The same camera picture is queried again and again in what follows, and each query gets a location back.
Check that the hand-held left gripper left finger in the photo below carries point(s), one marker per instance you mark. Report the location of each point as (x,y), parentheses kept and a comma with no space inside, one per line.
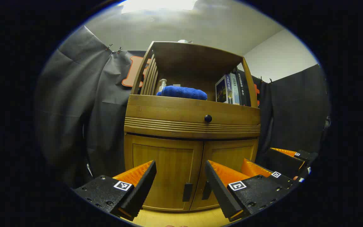
(143,189)

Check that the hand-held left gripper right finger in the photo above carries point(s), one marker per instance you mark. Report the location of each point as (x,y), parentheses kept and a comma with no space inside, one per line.
(219,192)

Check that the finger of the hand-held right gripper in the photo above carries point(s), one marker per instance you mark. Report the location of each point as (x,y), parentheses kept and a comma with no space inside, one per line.
(282,162)
(254,168)

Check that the wooden double-door shoe cabinet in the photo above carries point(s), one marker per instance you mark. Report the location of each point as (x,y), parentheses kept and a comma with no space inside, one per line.
(194,60)

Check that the wooden cabinet drawer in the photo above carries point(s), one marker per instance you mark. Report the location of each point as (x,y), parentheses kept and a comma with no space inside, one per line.
(169,108)

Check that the black round drawer knob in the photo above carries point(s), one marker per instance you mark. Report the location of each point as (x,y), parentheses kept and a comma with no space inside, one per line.
(208,118)

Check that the black spine book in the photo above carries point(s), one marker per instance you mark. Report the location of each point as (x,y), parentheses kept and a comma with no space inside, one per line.
(244,90)

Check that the pale spine book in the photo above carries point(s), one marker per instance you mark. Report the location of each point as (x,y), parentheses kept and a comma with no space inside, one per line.
(234,90)

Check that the blue folded towel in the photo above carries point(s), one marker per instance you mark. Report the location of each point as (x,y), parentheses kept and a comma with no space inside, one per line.
(183,92)

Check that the clear pump bottle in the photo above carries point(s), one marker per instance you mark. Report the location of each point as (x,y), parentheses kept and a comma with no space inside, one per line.
(162,84)

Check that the small white object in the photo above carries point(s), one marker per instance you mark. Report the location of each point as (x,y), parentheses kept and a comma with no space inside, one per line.
(183,41)

